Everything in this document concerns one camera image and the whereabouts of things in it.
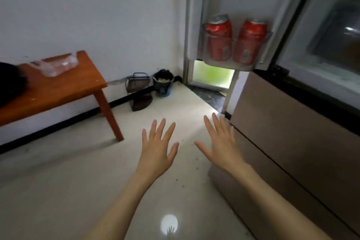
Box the person's left hand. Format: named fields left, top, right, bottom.
left=136, top=118, right=180, bottom=180

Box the person's right hand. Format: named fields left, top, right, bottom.
left=193, top=112, right=249, bottom=176

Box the silver pink refrigerator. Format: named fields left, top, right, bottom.
left=184, top=0, right=360, bottom=240

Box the red can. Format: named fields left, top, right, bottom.
left=204, top=14, right=233, bottom=62
left=233, top=17, right=268, bottom=66

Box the clear plastic bag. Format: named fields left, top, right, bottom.
left=29, top=54, right=79, bottom=77

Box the large black plastic bag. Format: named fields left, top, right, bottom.
left=0, top=62, right=29, bottom=107

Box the person's left forearm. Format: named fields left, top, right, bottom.
left=84, top=171, right=159, bottom=240

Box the dark brown dustpan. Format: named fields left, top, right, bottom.
left=130, top=94, right=153, bottom=112

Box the black trash bag bin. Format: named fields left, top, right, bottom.
left=153, top=69, right=174, bottom=98

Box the frosted glass door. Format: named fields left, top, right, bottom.
left=189, top=60, right=236, bottom=91

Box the clear door bin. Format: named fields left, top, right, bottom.
left=201, top=24, right=273, bottom=72

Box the brown wooden table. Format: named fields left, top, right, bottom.
left=0, top=50, right=125, bottom=142

